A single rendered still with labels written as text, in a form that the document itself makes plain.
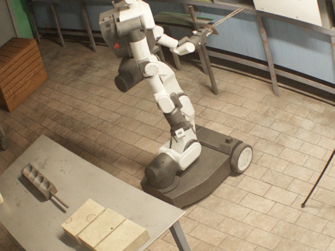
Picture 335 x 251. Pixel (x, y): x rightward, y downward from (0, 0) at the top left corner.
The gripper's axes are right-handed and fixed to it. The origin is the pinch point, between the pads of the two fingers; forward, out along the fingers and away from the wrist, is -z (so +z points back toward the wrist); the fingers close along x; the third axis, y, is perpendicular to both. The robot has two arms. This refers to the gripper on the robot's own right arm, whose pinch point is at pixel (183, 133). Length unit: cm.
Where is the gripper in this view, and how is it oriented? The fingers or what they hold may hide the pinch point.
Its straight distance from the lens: 288.3
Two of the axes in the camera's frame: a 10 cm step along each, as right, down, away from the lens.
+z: -4.1, -7.1, -5.7
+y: -1.6, -5.6, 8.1
